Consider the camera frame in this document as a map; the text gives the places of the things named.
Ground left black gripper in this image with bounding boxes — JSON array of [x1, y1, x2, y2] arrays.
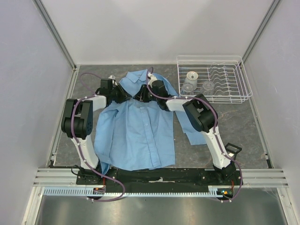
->
[[109, 83, 132, 104]]

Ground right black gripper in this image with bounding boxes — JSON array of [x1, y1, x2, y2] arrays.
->
[[133, 84, 159, 103]]

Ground light blue button shirt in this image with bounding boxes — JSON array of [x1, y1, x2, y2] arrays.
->
[[94, 70, 206, 174]]

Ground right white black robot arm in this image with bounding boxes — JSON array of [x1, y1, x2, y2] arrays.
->
[[133, 84, 241, 185]]

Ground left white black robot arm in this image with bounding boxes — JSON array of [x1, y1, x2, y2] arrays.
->
[[61, 84, 131, 184]]

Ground clear glass lying left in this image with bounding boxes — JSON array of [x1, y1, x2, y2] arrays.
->
[[180, 83, 194, 96]]

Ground clear glass lying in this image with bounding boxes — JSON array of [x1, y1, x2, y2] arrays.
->
[[180, 83, 194, 96], [200, 80, 215, 96]]

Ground clear glass with gold base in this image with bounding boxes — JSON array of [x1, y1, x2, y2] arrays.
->
[[185, 71, 199, 89]]

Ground clear glass lying right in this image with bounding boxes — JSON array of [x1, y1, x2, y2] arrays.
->
[[200, 80, 215, 96]]

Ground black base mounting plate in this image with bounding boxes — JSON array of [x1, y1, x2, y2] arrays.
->
[[76, 167, 244, 194]]

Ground small black framed stand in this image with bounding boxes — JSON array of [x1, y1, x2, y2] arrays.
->
[[225, 143, 242, 160]]

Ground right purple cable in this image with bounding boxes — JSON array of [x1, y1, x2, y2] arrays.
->
[[145, 67, 242, 203]]

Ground purple cable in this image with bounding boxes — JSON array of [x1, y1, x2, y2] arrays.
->
[[72, 72, 126, 203], [145, 67, 242, 203]]

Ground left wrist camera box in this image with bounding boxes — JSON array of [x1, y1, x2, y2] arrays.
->
[[100, 75, 118, 90]]

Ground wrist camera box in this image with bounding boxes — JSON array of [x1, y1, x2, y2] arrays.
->
[[100, 75, 118, 90], [151, 80, 168, 96]]

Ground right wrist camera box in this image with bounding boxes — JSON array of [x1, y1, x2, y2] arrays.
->
[[151, 80, 168, 96]]

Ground white wire dish rack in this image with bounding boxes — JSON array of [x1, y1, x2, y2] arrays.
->
[[177, 55, 253, 104]]

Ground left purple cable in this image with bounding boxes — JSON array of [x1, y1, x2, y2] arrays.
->
[[72, 72, 126, 203]]

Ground slotted grey cable duct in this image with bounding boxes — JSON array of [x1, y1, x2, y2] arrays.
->
[[43, 187, 233, 197]]

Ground left aluminium frame post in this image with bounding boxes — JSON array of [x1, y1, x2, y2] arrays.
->
[[33, 0, 77, 70]]

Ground aluminium frame post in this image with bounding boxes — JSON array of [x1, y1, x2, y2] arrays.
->
[[242, 0, 281, 62], [33, 0, 77, 70]]

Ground aluminium front rail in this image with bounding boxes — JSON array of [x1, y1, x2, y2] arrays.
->
[[33, 168, 288, 188]]

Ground right aluminium frame post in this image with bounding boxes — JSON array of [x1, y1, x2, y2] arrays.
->
[[242, 0, 281, 62]]

